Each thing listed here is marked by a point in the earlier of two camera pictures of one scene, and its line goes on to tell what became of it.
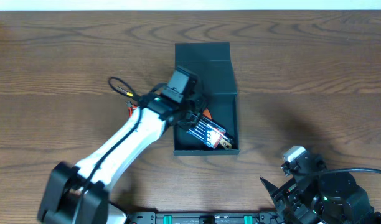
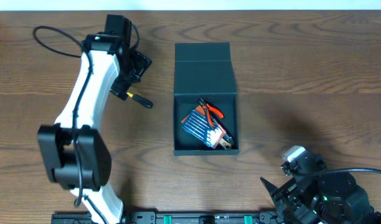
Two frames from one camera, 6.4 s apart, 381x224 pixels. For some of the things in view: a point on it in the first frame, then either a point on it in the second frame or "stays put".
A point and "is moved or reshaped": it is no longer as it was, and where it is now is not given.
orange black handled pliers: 131,106 to 207,108
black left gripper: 192,116 to 121,86
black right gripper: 292,190 stays put
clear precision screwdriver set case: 208,132 stays put
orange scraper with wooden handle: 223,142 is moved or reshaped
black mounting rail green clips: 157,217 stays put
